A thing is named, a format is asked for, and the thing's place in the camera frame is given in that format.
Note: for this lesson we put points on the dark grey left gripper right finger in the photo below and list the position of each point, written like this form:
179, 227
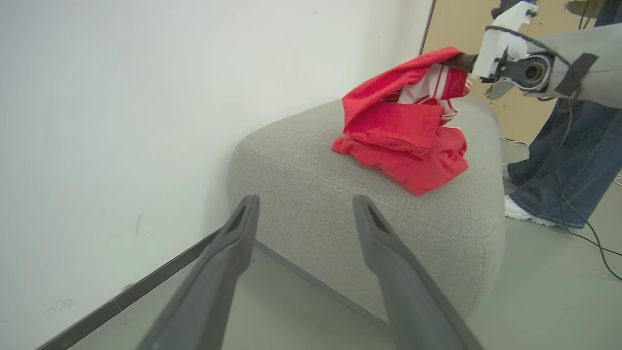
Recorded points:
408, 301

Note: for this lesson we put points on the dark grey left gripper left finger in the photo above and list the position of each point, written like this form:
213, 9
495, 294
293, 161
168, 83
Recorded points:
214, 277

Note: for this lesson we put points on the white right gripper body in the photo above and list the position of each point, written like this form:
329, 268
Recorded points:
495, 43

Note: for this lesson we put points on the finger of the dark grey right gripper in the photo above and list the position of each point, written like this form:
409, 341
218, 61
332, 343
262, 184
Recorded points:
464, 62

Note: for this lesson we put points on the red white Bulls jersey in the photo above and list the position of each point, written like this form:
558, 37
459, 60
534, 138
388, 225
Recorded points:
388, 126

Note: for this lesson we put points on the red fleece garment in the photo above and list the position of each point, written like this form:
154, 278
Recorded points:
427, 165

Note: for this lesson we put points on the black baseboard strip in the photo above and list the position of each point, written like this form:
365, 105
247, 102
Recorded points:
121, 299

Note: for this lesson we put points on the white sneaker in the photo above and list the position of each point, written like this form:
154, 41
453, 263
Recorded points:
506, 172
517, 211

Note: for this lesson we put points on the grey fabric sofa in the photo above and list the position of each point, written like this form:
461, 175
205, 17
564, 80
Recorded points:
316, 194

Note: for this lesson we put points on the person in blue jeans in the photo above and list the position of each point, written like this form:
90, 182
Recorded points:
573, 160

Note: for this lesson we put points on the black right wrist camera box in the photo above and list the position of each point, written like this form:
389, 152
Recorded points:
500, 7

